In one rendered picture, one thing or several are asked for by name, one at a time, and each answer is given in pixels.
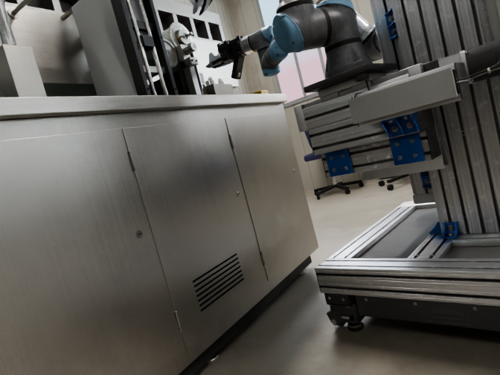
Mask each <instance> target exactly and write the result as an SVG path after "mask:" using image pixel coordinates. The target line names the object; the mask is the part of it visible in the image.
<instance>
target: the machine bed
mask: <svg viewBox="0 0 500 375"><path fill-rule="evenodd" d="M285 102H287V98H286V94H191V95H133V96H75V97H0V120H10V119H23V118H47V117H60V116H73V115H98V114H111V113H124V112H148V111H161V110H174V109H198V108H211V107H224V106H249V105H262V104H275V103H285Z"/></svg>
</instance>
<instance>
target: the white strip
mask: <svg viewBox="0 0 500 375"><path fill-rule="evenodd" d="M72 14H74V19H75V22H76V25H77V29H78V32H79V35H80V39H81V42H82V45H83V50H84V52H85V55H86V60H87V63H88V65H89V70H90V73H91V76H92V80H93V83H94V87H95V90H96V93H97V96H133V95H137V91H136V89H135V84H134V81H133V78H132V73H131V71H130V67H129V63H128V60H127V57H126V52H125V50H124V45H123V42H122V39H121V35H120V31H119V29H118V24H117V21H116V18H115V14H114V10H113V8H112V3H111V0H79V1H78V3H76V4H75V5H74V6H73V7H72V8H71V9H69V10H68V11H67V12H65V13H64V14H63V15H61V17H60V18H61V20H63V21H65V20H66V19H67V18H68V17H69V16H70V15H72Z"/></svg>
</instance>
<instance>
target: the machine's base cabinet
mask: <svg viewBox="0 0 500 375"><path fill-rule="evenodd" d="M317 248H318V242H317V239H316V235H315V230H314V227H313V221H312V218H311V215H310V210H309V206H308V203H307V198H306V194H305V191H304V186H303V182H302V179H301V174H300V170H299V167H298V162H297V158H296V155H295V151H294V147H293V144H292V139H291V135H290V132H289V127H288V123H287V120H286V115H285V111H284V108H283V104H282V103H275V104H262V105H249V106H224V107H211V108H198V109H174V110H161V111H148V112H124V113H111V114H98V115H73V116H60V117H47V118H23V119H10V120H0V375H194V374H195V373H196V372H197V371H198V370H199V369H200V368H201V367H202V366H203V365H204V364H206V365H208V364H211V363H214V362H215V361H217V360H218V358H219V353H218V351H219V350H220V349H221V348H222V347H223V346H225V345H226V344H227V343H228V342H229V341H230V340H231V339H232V338H233V337H234V336H235V335H236V334H237V333H238V332H239V331H240V330H242V329H243V328H244V327H245V326H246V325H247V324H248V323H249V322H250V321H251V320H252V319H253V318H254V317H255V316H256V315H257V314H258V313H259V312H260V311H261V310H262V309H263V308H264V307H265V306H266V305H267V304H268V303H269V302H270V301H271V300H273V299H274V298H275V297H276V296H277V295H278V294H279V293H280V292H281V291H282V290H283V289H284V288H285V287H286V286H287V285H288V284H290V283H291V282H292V281H293V280H294V279H295V278H296V277H297V276H298V275H304V274H306V273H307V270H306V268H307V267H308V266H309V265H310V264H311V262H312V260H311V257H310V255H311V254H312V253H313V252H314V251H315V250H316V249H317Z"/></svg>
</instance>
